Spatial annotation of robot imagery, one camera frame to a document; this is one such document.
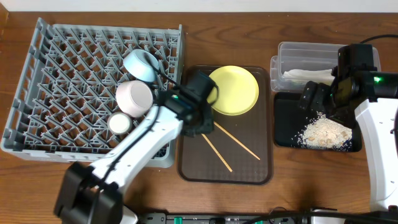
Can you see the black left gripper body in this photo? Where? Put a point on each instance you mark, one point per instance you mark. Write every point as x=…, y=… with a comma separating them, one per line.
x=200, y=125

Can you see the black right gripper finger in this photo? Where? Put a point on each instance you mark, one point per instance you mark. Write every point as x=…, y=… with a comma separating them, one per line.
x=307, y=95
x=320, y=98

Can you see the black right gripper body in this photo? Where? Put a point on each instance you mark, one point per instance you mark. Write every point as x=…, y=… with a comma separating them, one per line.
x=341, y=112

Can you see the wooden chopstick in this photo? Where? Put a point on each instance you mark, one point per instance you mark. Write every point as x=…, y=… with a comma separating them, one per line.
x=236, y=140
x=217, y=152

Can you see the white napkin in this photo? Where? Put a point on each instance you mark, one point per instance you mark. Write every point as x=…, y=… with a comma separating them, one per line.
x=308, y=75

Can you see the rice grains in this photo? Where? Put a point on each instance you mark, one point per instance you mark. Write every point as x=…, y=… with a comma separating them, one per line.
x=323, y=133

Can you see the yellow plate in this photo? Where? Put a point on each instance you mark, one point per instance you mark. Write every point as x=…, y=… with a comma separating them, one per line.
x=237, y=93

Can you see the pink white bowl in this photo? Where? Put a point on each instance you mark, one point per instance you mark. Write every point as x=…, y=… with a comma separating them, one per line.
x=134, y=98

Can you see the small white cup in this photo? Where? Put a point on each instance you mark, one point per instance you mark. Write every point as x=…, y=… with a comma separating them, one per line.
x=119, y=123

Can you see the light blue bowl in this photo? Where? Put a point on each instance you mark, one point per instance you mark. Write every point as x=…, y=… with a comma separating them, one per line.
x=142, y=65

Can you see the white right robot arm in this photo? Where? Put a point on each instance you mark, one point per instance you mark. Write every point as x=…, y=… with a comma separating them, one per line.
x=378, y=125

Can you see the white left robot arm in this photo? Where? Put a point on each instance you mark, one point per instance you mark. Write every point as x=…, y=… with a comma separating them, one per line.
x=94, y=193

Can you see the black plastic tray bin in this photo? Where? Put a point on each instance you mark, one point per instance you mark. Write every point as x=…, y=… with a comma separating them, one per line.
x=289, y=119

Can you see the brown serving tray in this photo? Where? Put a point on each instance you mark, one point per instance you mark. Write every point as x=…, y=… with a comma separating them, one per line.
x=197, y=162

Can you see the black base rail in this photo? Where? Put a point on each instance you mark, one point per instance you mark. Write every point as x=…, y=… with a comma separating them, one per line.
x=276, y=216

